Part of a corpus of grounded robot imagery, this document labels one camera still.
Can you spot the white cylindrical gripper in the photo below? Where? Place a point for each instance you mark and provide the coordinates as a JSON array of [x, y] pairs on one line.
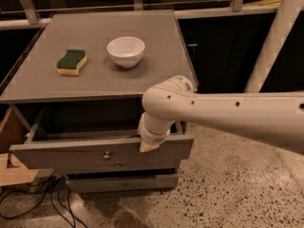
[[154, 136]]

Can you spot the grey top drawer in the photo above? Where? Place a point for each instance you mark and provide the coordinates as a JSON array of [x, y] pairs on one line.
[[47, 148]]

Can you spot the grey drawer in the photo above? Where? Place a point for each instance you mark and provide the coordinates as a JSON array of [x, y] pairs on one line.
[[123, 183], [119, 167], [47, 148]]

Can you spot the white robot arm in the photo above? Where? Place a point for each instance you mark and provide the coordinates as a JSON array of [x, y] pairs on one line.
[[273, 118]]

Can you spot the grey middle drawer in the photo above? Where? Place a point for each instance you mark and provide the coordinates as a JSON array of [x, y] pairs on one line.
[[119, 167]]

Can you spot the grey bottom drawer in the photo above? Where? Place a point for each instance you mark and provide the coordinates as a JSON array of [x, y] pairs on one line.
[[123, 183]]

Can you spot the grey drawer cabinet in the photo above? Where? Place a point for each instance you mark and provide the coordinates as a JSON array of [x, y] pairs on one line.
[[104, 95]]

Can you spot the white ceramic bowl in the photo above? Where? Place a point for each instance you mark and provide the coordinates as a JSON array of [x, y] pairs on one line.
[[126, 51]]

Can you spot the green yellow sponge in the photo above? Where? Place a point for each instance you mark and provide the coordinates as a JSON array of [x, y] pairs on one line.
[[72, 62]]

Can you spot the wooden box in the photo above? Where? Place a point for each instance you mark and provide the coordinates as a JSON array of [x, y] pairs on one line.
[[12, 171]]

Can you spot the metal railing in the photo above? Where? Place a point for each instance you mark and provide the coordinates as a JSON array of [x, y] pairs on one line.
[[32, 14]]

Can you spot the white diagonal pole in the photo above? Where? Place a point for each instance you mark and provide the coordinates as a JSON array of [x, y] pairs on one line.
[[282, 25]]

